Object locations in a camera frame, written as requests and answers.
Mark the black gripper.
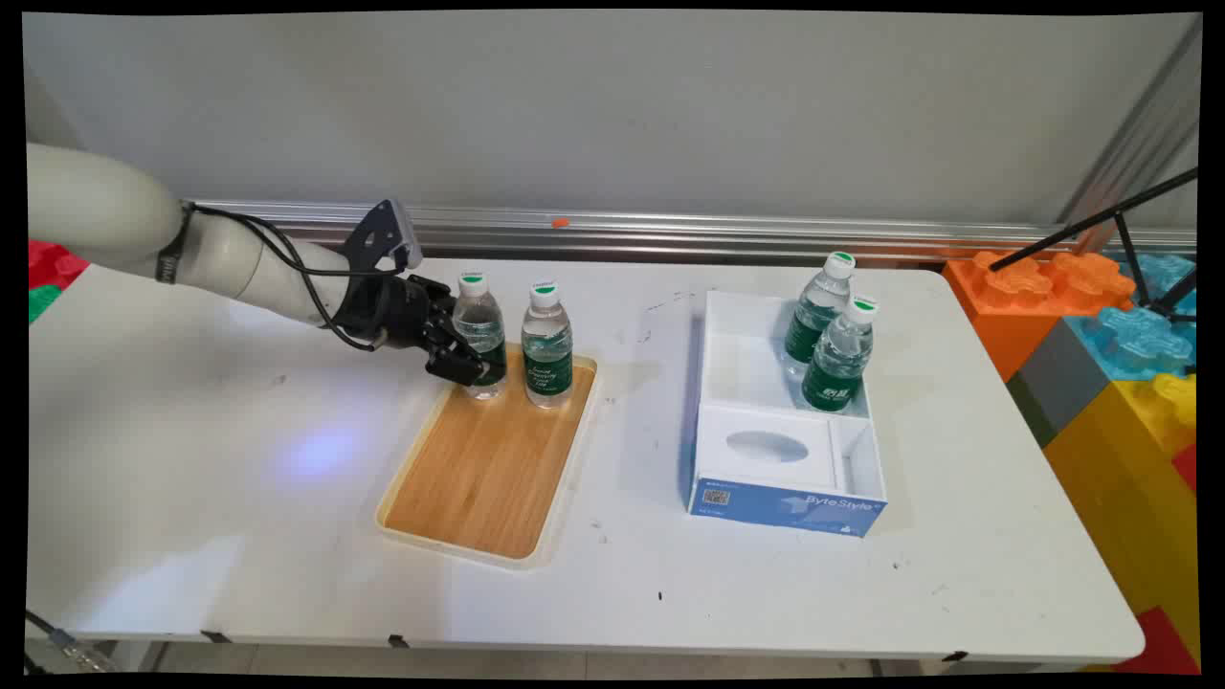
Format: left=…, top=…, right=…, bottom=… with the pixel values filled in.
left=335, top=272, right=492, bottom=389

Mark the clear water bottle green label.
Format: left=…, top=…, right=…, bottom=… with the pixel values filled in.
left=521, top=279, right=575, bottom=411
left=452, top=271, right=508, bottom=401
left=801, top=295, right=880, bottom=414
left=784, top=251, right=857, bottom=376

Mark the wooden tray cream rim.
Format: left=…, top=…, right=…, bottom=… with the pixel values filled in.
left=374, top=344, right=602, bottom=573

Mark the white box blue side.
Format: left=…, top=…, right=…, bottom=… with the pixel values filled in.
left=686, top=290, right=890, bottom=540

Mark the red studded toy block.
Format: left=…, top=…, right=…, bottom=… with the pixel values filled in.
left=28, top=238, right=91, bottom=292

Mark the orange toy block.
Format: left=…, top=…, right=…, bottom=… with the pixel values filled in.
left=942, top=250, right=1142, bottom=385

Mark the grey toy block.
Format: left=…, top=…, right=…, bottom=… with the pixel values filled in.
left=1006, top=315, right=1113, bottom=450

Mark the large blue toy block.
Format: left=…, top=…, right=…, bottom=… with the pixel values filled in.
left=1063, top=304, right=1198, bottom=385

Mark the black tripod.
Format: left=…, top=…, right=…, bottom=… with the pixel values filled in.
left=989, top=167, right=1200, bottom=322

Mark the small blue toy block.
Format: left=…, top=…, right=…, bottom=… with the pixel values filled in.
left=1108, top=252, right=1198, bottom=309

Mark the large red toy block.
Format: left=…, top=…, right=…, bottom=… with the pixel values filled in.
left=1113, top=604, right=1201, bottom=677

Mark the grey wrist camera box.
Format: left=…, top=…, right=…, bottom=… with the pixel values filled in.
left=342, top=198, right=423, bottom=279

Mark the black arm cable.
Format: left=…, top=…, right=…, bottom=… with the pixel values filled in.
left=182, top=202, right=399, bottom=353

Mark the aluminium wall rail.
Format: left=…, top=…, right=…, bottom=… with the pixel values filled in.
left=189, top=198, right=1199, bottom=271

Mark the black arm strap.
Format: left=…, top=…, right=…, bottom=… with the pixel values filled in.
left=155, top=202, right=198, bottom=286

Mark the grey cable with connector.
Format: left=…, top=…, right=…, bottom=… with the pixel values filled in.
left=26, top=609, right=118, bottom=673

